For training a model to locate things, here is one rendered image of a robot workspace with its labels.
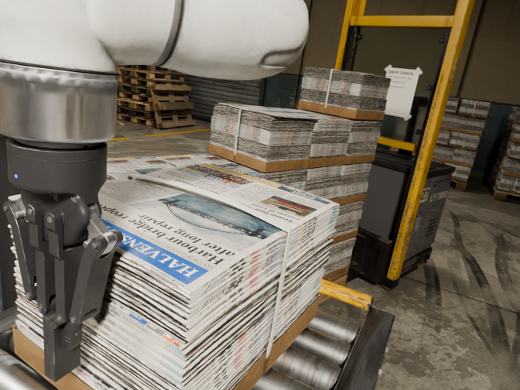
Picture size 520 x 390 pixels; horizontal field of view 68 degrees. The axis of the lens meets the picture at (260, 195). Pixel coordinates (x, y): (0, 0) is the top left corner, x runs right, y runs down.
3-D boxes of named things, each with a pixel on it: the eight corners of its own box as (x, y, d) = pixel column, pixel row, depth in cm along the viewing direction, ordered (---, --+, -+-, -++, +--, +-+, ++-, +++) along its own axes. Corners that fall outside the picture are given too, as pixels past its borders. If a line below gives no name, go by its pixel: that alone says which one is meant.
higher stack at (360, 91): (268, 276, 247) (302, 65, 209) (299, 265, 268) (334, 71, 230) (316, 306, 222) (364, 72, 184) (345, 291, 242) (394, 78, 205)
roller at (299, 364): (124, 289, 80) (125, 267, 79) (345, 390, 62) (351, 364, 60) (106, 299, 76) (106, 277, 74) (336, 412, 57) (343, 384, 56)
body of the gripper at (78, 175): (130, 144, 34) (126, 240, 37) (64, 127, 37) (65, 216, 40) (52, 153, 27) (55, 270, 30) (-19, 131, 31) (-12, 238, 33)
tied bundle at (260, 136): (206, 152, 181) (211, 103, 174) (251, 150, 202) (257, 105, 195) (264, 174, 157) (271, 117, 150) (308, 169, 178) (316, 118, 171)
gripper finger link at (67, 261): (82, 200, 36) (94, 203, 35) (84, 306, 39) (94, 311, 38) (42, 210, 32) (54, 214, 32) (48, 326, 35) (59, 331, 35)
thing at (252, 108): (216, 104, 173) (217, 101, 173) (261, 107, 193) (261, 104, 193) (276, 118, 150) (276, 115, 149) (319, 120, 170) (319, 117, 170)
